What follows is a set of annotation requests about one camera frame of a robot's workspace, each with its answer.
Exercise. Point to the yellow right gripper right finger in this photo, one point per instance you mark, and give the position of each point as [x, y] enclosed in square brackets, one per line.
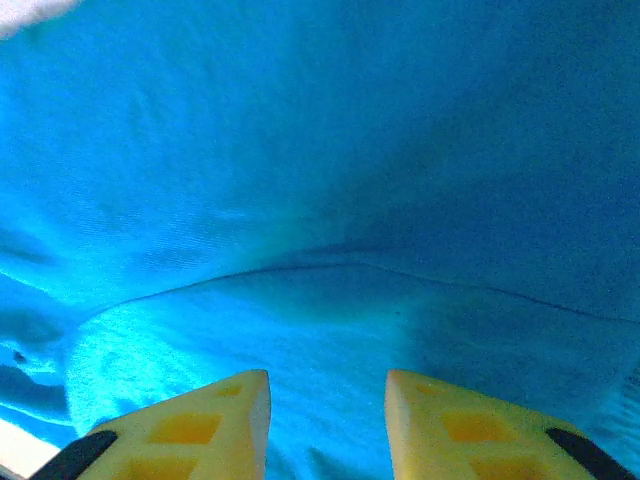
[475, 435]

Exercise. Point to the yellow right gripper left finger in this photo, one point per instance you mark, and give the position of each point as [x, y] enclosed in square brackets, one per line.
[200, 435]

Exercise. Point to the blue t-shirt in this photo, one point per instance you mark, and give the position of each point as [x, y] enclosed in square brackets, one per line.
[320, 175]

